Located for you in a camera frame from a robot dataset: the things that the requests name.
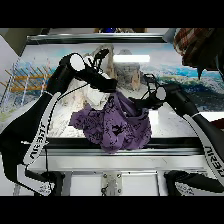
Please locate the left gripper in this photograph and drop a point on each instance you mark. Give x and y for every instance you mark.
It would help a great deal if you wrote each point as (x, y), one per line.
(106, 85)

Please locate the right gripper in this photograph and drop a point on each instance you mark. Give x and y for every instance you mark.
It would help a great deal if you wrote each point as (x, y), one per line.
(143, 103)

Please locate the purple patterned garment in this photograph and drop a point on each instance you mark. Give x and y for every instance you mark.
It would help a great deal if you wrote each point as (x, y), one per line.
(116, 126)

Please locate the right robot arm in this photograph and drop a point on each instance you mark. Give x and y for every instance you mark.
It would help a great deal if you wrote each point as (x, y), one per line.
(181, 100)

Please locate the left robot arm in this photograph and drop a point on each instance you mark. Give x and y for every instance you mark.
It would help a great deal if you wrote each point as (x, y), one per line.
(30, 126)

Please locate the white garment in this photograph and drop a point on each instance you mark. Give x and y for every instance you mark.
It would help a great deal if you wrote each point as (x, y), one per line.
(96, 96)

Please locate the checked shirt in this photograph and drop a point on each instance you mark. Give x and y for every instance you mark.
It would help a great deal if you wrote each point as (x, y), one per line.
(191, 43)

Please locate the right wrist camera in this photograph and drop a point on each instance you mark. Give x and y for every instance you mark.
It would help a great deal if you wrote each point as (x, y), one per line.
(150, 81)

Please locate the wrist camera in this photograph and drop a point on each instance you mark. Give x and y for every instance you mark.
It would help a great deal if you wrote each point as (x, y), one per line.
(150, 81)
(101, 54)

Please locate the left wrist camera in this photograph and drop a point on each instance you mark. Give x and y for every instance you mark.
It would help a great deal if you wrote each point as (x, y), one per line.
(101, 54)

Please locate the silver frame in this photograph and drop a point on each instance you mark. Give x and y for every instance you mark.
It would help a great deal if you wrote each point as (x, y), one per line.
(66, 152)

